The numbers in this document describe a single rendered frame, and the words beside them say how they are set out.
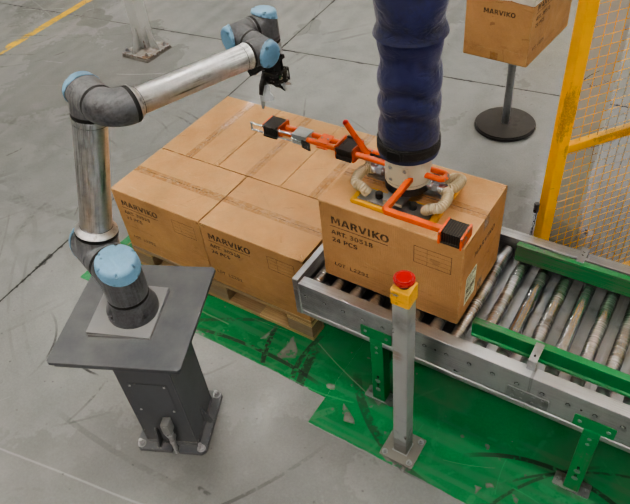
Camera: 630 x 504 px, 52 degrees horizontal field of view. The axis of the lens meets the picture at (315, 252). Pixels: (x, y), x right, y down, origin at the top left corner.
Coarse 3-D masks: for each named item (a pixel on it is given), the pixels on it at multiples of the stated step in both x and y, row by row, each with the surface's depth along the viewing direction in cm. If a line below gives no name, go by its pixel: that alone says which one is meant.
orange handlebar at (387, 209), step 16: (288, 128) 262; (320, 144) 251; (368, 160) 242; (384, 160) 239; (432, 176) 230; (448, 176) 230; (400, 192) 225; (384, 208) 220; (416, 224) 215; (432, 224) 212
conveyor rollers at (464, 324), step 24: (504, 264) 272; (528, 264) 270; (336, 288) 269; (360, 288) 268; (480, 288) 262; (504, 288) 262; (504, 312) 254; (528, 312) 252; (552, 312) 250; (576, 312) 249; (600, 312) 248; (600, 336) 240; (624, 336) 239
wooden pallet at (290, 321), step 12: (144, 252) 360; (144, 264) 370; (156, 264) 364; (168, 264) 366; (216, 288) 341; (228, 288) 334; (228, 300) 342; (240, 300) 341; (252, 300) 340; (252, 312) 336; (264, 312) 334; (276, 312) 333; (288, 312) 316; (288, 324) 326; (300, 324) 317; (312, 324) 312; (312, 336) 318
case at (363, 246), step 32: (352, 192) 250; (480, 192) 243; (352, 224) 246; (384, 224) 236; (480, 224) 230; (352, 256) 259; (384, 256) 248; (416, 256) 238; (448, 256) 228; (480, 256) 245; (384, 288) 260; (448, 288) 239; (448, 320) 250
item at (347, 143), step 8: (344, 136) 250; (336, 144) 246; (344, 144) 248; (352, 144) 247; (336, 152) 248; (344, 152) 244; (352, 152) 243; (360, 152) 248; (344, 160) 247; (352, 160) 246
